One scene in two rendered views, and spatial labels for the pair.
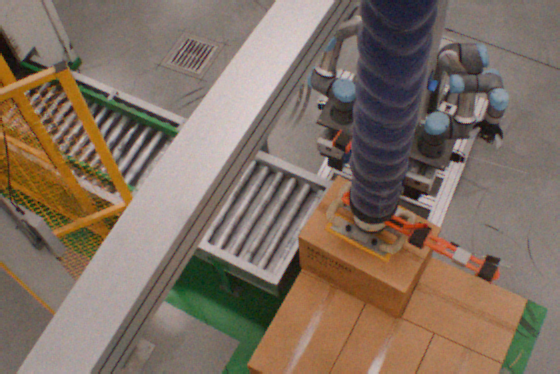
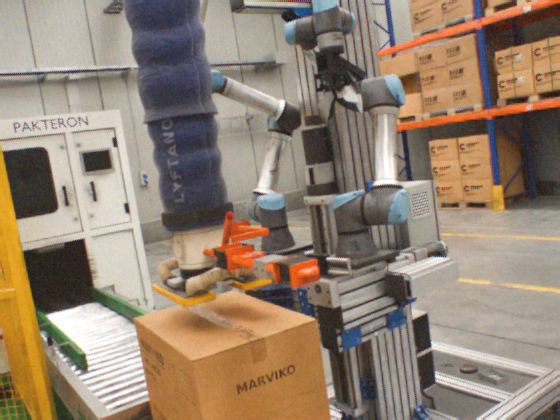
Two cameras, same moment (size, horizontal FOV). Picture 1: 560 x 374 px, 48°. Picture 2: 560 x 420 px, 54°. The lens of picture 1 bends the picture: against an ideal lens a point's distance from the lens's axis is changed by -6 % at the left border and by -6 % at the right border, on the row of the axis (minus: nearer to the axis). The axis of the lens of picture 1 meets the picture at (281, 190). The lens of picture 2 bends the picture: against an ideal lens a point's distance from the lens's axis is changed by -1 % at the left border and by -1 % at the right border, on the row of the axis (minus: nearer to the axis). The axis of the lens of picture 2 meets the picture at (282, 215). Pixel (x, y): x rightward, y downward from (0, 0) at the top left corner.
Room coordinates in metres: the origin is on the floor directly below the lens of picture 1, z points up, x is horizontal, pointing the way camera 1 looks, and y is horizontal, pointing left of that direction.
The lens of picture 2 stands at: (-0.15, -1.35, 1.45)
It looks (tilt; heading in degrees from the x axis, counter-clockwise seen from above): 7 degrees down; 23
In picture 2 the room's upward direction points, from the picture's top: 9 degrees counter-clockwise
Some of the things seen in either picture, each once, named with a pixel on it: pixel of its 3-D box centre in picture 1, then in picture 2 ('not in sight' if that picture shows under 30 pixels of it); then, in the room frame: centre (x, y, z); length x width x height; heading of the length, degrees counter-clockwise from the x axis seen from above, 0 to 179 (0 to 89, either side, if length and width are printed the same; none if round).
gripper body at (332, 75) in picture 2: (489, 127); (332, 70); (1.46, -0.89, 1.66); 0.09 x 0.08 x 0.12; 148
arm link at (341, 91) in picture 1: (343, 93); (271, 210); (2.04, -0.37, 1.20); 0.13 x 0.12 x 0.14; 45
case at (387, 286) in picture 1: (368, 248); (226, 375); (1.38, -0.41, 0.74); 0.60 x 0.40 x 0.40; 52
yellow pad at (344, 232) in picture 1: (361, 236); (180, 287); (1.30, -0.34, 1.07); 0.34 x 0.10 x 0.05; 52
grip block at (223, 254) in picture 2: (419, 235); (234, 255); (1.22, -0.60, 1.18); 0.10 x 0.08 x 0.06; 142
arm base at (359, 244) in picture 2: (432, 140); (354, 241); (1.77, -0.79, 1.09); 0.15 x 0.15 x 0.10
